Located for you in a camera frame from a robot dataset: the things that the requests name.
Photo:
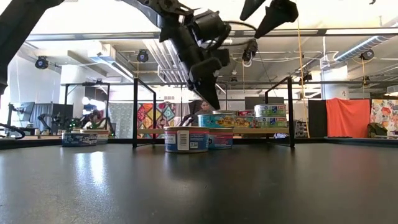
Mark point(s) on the black monitor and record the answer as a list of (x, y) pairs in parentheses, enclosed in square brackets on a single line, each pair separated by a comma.
[(25, 109)]

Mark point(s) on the silver ventilation duct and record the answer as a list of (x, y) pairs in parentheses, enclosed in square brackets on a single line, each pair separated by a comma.
[(360, 46)]

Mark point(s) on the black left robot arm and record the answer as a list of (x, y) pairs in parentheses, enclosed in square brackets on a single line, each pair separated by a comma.
[(15, 31)]

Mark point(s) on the silver can blue label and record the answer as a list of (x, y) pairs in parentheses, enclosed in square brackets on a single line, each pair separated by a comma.
[(244, 122)]

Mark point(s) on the silver can red label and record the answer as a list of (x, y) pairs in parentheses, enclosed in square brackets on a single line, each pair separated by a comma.
[(245, 113)]

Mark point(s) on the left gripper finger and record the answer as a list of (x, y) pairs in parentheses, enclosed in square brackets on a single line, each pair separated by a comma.
[(206, 90)]

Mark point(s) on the floral patterned cloth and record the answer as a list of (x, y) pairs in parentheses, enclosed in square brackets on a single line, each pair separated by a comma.
[(385, 115)]

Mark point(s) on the silver tin can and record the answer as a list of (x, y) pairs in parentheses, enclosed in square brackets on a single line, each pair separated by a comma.
[(77, 140), (270, 110), (214, 121)]

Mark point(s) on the person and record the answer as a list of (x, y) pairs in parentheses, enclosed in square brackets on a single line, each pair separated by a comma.
[(203, 107), (93, 117)]

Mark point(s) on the olive green bag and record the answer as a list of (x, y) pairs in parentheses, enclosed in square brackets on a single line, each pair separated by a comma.
[(376, 130)]

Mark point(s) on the background black robot arms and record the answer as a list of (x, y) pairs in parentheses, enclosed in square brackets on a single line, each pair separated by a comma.
[(56, 121)]

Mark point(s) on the silver can green white label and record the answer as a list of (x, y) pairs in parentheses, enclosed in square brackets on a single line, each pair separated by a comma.
[(270, 122)]

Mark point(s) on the orange cloth panel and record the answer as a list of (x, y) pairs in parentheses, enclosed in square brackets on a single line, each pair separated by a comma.
[(347, 118)]

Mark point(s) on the black partition panel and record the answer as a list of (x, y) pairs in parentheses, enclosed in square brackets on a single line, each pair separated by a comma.
[(317, 118)]

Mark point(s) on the pale gold tin can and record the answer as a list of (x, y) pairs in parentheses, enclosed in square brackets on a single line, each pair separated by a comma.
[(104, 137)]

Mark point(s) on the white round column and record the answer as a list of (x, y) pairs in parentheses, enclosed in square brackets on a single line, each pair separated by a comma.
[(335, 84)]

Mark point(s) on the black aluminium table frame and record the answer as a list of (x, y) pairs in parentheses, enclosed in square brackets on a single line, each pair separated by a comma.
[(342, 140)]

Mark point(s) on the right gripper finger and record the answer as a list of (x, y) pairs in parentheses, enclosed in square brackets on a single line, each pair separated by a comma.
[(280, 12), (251, 7)]

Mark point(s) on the grey curtain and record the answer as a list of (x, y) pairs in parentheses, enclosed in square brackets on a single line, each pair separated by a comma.
[(40, 113)]

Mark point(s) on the black ceiling spotlight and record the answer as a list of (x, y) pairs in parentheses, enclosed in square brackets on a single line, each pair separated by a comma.
[(367, 54), (41, 62), (142, 56)]

